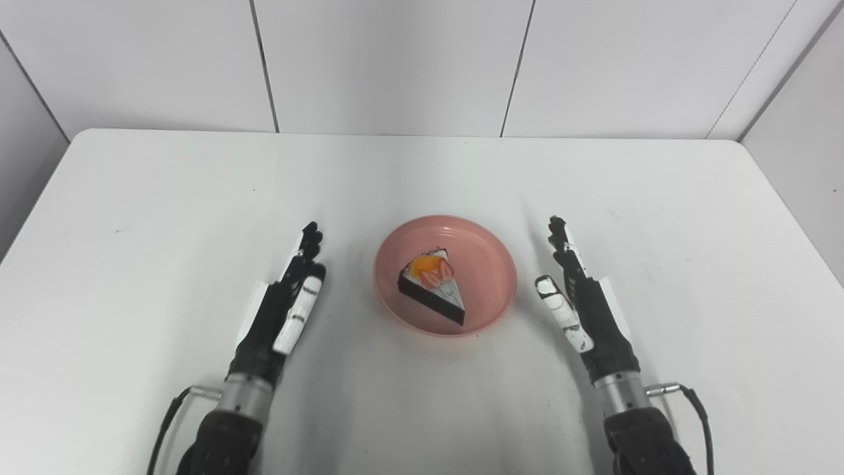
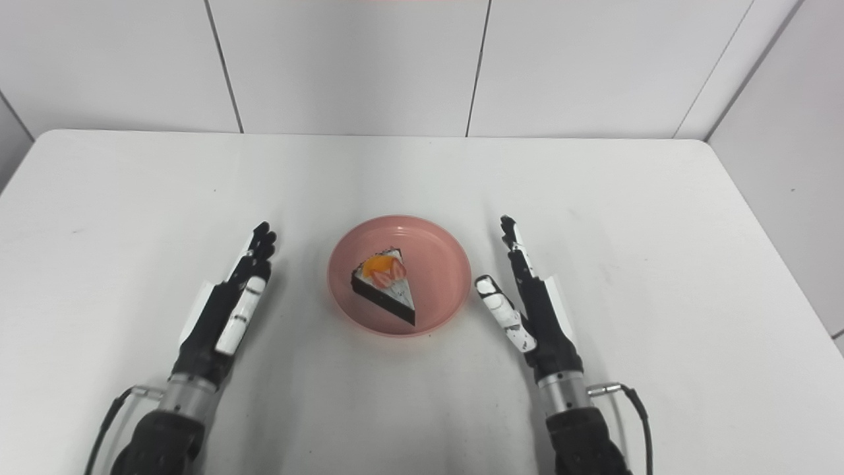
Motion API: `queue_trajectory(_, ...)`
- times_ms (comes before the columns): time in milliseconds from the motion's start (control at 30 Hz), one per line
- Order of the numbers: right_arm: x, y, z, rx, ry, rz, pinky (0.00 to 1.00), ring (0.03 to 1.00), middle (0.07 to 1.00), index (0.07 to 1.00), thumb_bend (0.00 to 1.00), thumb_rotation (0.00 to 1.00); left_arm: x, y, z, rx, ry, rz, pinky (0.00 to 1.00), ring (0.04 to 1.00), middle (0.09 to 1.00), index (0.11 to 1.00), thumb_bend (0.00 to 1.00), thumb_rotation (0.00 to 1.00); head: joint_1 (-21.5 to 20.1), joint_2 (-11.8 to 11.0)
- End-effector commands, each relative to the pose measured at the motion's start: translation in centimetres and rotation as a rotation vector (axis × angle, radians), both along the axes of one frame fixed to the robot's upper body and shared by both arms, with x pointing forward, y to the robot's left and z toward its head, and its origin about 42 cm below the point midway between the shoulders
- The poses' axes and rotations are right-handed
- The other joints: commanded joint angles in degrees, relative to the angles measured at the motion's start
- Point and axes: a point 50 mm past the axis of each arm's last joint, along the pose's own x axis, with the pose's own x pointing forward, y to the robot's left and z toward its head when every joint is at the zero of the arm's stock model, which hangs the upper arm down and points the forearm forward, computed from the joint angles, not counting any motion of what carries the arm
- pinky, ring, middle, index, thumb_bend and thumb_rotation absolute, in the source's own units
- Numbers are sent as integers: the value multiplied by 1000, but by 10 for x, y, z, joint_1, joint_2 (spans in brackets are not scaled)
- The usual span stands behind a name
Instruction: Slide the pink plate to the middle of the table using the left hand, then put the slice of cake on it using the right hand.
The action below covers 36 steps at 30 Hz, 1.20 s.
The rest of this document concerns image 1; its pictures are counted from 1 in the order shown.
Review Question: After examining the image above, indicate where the pink round plate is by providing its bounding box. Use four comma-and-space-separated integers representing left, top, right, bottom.
373, 214, 519, 338

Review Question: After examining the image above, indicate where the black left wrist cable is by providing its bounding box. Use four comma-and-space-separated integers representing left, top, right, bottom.
145, 386, 223, 475

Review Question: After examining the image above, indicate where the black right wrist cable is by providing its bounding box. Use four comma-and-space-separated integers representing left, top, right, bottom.
645, 383, 715, 475

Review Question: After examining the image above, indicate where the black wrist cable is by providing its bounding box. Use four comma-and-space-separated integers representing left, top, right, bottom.
645, 383, 715, 475
145, 386, 223, 475

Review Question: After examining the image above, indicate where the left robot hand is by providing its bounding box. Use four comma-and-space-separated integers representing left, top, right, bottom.
227, 221, 328, 383

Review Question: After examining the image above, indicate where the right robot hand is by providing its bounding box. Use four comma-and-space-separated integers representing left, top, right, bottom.
534, 215, 642, 384

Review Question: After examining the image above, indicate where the chocolate cake slice with fruit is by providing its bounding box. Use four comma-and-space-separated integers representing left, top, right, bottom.
397, 247, 466, 327

